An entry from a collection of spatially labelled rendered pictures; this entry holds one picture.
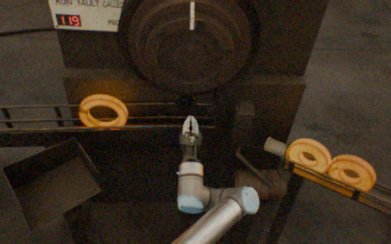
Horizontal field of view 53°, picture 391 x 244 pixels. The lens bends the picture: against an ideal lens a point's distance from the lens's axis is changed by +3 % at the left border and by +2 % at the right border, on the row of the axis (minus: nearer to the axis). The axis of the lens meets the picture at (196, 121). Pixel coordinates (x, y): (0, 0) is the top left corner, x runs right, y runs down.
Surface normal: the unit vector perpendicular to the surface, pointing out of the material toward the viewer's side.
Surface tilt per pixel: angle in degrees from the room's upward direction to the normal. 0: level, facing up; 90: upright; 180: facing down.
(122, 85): 90
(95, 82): 90
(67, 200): 5
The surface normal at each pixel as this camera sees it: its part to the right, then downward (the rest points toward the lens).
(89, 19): 0.02, 0.71
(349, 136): 0.06, -0.70
